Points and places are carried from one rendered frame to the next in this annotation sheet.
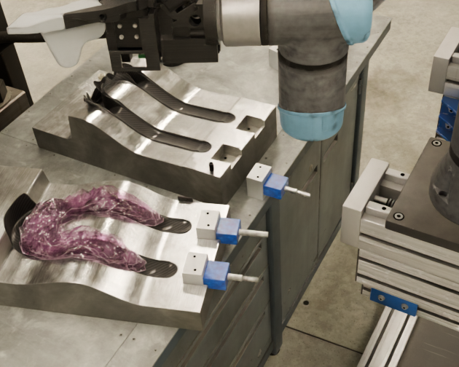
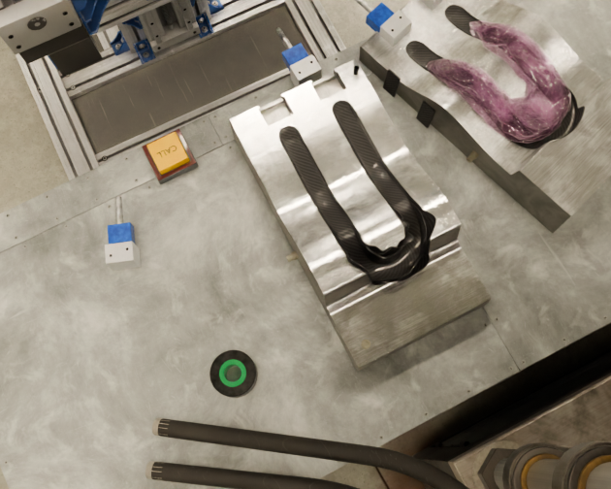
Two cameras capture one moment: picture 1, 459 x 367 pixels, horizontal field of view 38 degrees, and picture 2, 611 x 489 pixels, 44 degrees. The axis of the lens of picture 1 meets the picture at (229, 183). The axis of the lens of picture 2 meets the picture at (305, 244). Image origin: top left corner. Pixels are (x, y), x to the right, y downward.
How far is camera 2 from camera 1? 1.68 m
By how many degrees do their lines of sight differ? 60
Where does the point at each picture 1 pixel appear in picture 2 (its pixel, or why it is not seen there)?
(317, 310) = not seen: hidden behind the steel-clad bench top
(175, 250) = (435, 27)
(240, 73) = (181, 277)
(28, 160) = (504, 288)
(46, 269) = (559, 56)
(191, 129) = (333, 146)
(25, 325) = not seen: hidden behind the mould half
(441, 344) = (176, 90)
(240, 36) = not seen: outside the picture
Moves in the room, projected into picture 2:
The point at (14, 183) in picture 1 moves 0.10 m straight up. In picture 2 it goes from (554, 165) to (572, 143)
